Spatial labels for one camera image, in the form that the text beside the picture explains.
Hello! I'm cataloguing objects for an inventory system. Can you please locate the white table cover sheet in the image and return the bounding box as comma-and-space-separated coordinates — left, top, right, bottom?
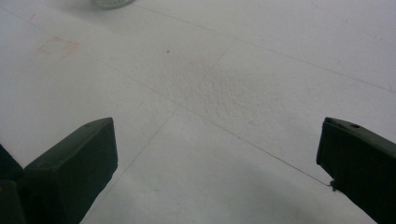
0, 0, 396, 224

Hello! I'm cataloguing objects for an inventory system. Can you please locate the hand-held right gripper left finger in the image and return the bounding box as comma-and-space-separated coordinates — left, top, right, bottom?
18, 117, 119, 224

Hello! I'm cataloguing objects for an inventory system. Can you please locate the clear glass jar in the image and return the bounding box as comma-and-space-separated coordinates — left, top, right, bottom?
91, 0, 136, 10

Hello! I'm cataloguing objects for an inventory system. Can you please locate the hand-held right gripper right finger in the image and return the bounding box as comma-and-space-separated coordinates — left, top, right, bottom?
316, 117, 396, 224

